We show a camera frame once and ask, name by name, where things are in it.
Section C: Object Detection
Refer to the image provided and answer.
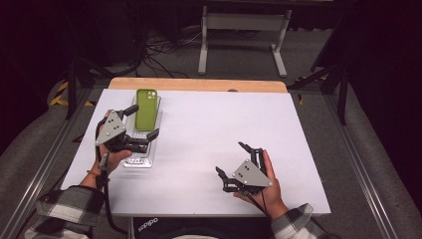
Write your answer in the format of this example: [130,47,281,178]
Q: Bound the clear plastic tray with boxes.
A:
[122,95,163,169]

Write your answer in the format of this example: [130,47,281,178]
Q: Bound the green phone case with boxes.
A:
[134,88,158,132]

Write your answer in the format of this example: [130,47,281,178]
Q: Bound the aluminium floor rail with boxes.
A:
[0,89,101,239]
[322,94,399,239]

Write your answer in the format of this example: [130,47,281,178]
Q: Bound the left hand-held gripper cable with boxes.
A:
[95,119,128,236]

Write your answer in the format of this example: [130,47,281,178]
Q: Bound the black tripod stand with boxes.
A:
[287,63,349,126]
[64,56,113,120]

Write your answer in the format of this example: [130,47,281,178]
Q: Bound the person's right hand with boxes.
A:
[233,148,290,222]

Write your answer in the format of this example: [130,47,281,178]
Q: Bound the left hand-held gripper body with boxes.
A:
[95,109,149,154]

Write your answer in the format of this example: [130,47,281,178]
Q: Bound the right hand-held gripper cable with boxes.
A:
[243,188,271,215]

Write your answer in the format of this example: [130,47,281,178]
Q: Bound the black floor cables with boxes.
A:
[132,29,203,79]

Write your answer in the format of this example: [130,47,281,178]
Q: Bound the white table cover board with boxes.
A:
[61,88,331,218]

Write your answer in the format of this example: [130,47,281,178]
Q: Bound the white metal stand frame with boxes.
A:
[197,5,293,79]

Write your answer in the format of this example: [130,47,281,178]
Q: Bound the person's black shirt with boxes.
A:
[133,217,277,239]

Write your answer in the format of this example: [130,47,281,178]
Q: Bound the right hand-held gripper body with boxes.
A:
[222,147,274,195]

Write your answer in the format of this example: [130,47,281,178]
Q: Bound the person's left hand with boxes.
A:
[89,141,133,179]

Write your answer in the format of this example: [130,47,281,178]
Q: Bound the hand-held gripper cable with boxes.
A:
[95,119,128,236]
[243,188,271,215]

